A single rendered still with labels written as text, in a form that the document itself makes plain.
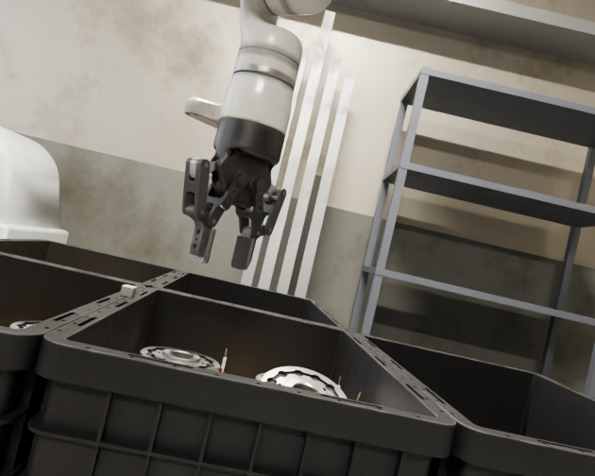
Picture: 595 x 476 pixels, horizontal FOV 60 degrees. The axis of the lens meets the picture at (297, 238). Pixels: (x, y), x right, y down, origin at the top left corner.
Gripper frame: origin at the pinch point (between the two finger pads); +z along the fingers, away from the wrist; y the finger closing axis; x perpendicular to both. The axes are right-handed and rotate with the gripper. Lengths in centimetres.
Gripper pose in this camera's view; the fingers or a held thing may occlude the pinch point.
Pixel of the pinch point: (222, 252)
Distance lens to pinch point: 57.2
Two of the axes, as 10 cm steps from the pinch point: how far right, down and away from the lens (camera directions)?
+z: -2.3, 9.7, -0.3
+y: 6.1, 1.6, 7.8
